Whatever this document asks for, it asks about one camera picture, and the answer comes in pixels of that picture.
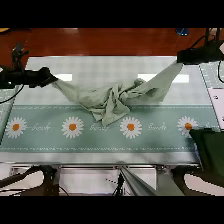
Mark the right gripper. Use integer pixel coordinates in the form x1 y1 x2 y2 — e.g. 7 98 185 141
176 47 208 66

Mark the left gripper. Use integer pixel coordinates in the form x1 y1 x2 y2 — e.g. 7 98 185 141
27 66 59 89

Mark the pale green shirt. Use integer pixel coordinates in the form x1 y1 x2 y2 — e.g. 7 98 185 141
52 61 184 127

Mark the dark green garment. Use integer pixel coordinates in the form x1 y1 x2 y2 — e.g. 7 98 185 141
189 127 224 178

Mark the black cable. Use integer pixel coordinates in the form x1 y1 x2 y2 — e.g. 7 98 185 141
0 83 25 105
217 59 224 84

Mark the silver frame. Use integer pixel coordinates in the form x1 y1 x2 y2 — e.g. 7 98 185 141
0 161 202 197

